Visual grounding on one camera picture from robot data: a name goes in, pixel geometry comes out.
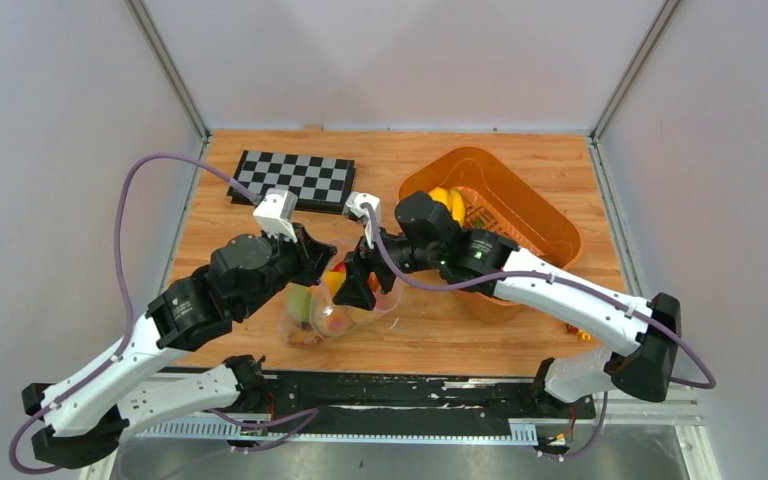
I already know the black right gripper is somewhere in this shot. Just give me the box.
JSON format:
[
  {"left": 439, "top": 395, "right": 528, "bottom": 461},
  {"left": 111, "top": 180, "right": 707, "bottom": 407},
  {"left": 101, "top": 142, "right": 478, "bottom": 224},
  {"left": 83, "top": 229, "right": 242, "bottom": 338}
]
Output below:
[{"left": 333, "top": 218, "right": 442, "bottom": 311}]

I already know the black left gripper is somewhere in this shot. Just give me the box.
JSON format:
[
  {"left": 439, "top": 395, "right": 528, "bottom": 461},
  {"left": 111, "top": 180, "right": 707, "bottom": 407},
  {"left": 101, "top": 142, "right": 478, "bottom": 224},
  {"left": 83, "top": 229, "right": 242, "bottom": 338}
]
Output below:
[{"left": 238, "top": 220, "right": 340, "bottom": 320}]

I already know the green toy cabbage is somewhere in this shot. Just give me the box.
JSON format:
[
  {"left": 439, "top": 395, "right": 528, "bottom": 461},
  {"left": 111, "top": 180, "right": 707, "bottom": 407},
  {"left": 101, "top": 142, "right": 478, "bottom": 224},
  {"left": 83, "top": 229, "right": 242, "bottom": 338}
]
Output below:
[{"left": 287, "top": 283, "right": 312, "bottom": 324}]

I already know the orange plastic basket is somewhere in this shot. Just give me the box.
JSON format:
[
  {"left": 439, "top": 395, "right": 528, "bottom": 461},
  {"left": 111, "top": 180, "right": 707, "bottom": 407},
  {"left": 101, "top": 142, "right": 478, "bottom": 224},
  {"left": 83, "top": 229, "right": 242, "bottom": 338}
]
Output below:
[{"left": 397, "top": 146, "right": 584, "bottom": 324}]

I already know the clear zip top bag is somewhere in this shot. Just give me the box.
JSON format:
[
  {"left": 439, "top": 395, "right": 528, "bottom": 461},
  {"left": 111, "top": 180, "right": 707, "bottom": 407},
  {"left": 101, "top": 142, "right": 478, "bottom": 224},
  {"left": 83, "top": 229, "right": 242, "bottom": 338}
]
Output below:
[{"left": 280, "top": 238, "right": 404, "bottom": 347}]

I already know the orange toy sausage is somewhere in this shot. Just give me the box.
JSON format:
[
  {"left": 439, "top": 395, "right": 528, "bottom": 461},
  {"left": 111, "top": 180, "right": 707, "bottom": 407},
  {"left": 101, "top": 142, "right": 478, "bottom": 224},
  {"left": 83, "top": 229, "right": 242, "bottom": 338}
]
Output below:
[{"left": 287, "top": 330, "right": 326, "bottom": 347}]

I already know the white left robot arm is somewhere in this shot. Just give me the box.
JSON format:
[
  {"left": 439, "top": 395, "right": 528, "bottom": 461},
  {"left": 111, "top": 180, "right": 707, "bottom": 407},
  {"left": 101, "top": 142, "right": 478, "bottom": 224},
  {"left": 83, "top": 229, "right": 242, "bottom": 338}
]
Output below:
[{"left": 22, "top": 223, "right": 337, "bottom": 469}]

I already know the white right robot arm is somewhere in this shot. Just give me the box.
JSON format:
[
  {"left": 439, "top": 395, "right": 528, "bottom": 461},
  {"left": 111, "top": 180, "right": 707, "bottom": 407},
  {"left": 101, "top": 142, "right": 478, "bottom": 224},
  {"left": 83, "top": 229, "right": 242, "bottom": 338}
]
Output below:
[{"left": 333, "top": 191, "right": 680, "bottom": 418}]

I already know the black white checkerboard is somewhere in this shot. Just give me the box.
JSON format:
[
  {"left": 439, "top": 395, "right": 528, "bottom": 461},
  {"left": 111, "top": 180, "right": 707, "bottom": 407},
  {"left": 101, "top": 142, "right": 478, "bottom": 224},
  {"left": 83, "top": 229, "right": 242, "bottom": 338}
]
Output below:
[{"left": 234, "top": 150, "right": 356, "bottom": 215}]

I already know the yellow brick toy car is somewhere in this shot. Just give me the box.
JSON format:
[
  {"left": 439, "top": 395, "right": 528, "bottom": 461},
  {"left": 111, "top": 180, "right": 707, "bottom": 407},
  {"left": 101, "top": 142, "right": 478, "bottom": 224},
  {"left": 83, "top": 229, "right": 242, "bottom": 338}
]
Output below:
[{"left": 566, "top": 324, "right": 593, "bottom": 342}]

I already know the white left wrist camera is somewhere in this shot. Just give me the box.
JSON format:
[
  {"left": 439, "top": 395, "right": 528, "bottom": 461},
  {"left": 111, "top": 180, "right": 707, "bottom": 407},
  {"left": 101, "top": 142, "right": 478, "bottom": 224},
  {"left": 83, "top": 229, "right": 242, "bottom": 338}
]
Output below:
[{"left": 253, "top": 188, "right": 298, "bottom": 243}]

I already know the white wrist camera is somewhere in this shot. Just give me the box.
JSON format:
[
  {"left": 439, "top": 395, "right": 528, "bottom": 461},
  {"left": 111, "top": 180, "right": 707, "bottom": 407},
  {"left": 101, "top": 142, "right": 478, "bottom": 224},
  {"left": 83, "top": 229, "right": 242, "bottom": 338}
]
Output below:
[
  {"left": 253, "top": 188, "right": 298, "bottom": 243},
  {"left": 343, "top": 191, "right": 381, "bottom": 249}
]

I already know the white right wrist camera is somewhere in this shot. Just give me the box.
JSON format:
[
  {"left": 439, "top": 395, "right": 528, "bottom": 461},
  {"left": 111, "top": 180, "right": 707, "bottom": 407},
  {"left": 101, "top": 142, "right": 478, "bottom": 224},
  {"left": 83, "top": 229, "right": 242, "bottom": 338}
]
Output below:
[{"left": 343, "top": 191, "right": 381, "bottom": 249}]

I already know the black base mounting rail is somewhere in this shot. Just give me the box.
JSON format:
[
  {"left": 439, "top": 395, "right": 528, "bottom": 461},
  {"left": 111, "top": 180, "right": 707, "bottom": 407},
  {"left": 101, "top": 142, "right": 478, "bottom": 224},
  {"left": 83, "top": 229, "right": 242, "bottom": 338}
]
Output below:
[{"left": 225, "top": 370, "right": 597, "bottom": 437}]

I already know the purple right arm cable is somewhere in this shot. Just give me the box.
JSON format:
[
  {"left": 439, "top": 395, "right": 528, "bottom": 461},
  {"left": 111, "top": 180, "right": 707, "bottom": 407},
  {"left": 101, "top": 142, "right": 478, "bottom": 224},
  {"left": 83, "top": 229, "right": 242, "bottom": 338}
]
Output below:
[{"left": 365, "top": 201, "right": 718, "bottom": 391}]

